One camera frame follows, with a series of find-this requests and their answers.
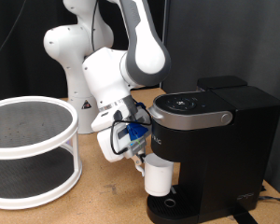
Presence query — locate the black drip tray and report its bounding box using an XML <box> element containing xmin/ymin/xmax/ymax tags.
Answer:
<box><xmin>146</xmin><ymin>185</ymin><xmax>200</xmax><ymax>224</ymax></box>

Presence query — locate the black Keurig coffee maker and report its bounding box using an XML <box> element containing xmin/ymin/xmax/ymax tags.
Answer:
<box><xmin>152</xmin><ymin>90</ymin><xmax>237</xmax><ymax>117</ymax></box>

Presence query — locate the white two-tier turntable shelf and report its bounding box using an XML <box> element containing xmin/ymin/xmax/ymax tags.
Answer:
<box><xmin>0</xmin><ymin>95</ymin><xmax>83</xmax><ymax>211</ymax></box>

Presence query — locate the black Keurig coffee machine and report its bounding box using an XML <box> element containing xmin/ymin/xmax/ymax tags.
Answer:
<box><xmin>146</xmin><ymin>75</ymin><xmax>280</xmax><ymax>224</ymax></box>

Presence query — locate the braided power cable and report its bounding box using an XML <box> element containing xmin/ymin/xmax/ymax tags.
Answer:
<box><xmin>258</xmin><ymin>194</ymin><xmax>280</xmax><ymax>206</ymax></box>

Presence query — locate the white ceramic mug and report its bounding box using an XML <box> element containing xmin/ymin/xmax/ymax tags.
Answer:
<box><xmin>135</xmin><ymin>153</ymin><xmax>175</xmax><ymax>198</ymax></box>

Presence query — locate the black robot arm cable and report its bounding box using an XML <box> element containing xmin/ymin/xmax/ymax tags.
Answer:
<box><xmin>91</xmin><ymin>0</ymin><xmax>153</xmax><ymax>156</ymax></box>

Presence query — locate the thin dark hanging cable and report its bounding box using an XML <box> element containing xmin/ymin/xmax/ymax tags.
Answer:
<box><xmin>0</xmin><ymin>0</ymin><xmax>28</xmax><ymax>63</ymax></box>

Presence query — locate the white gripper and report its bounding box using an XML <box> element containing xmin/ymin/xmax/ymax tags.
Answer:
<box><xmin>96</xmin><ymin>124</ymin><xmax>147</xmax><ymax>166</ymax></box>

